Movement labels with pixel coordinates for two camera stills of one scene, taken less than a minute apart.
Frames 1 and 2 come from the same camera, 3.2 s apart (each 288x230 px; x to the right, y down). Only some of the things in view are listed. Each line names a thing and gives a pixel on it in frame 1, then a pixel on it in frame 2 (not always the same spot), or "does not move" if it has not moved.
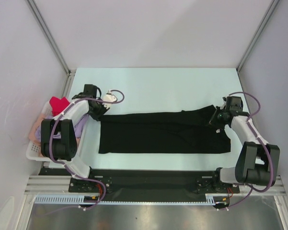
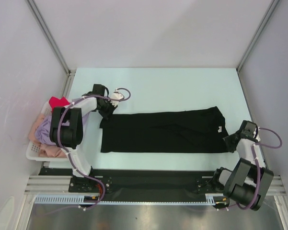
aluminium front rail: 52,185 does not move
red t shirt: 58,105 does not move
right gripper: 213,120 → 227,140
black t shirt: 190,131 does not move
